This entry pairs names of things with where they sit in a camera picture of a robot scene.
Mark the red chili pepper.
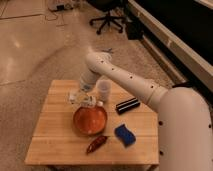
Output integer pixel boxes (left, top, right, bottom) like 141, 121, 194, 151
86, 135, 108, 154

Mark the blue sponge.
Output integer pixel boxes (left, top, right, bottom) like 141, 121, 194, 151
114, 124, 136, 147

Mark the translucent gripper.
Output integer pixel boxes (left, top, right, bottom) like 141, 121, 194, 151
68, 90, 96, 107

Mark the translucent plastic cup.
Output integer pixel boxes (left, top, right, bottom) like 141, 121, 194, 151
97, 80, 111, 102

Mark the orange ceramic bowl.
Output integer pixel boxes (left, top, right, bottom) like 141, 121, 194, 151
73, 106, 107, 136

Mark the wooden table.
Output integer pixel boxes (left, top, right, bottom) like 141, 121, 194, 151
25, 80, 159, 168

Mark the black office chair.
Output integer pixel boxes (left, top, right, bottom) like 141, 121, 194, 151
86, 0, 125, 35

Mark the power strip with cables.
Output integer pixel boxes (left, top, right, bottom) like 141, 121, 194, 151
47, 0, 77, 12

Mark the black white striped eraser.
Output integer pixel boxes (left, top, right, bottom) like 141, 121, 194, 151
115, 98, 140, 115

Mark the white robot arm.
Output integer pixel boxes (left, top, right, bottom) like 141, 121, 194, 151
69, 52, 213, 171

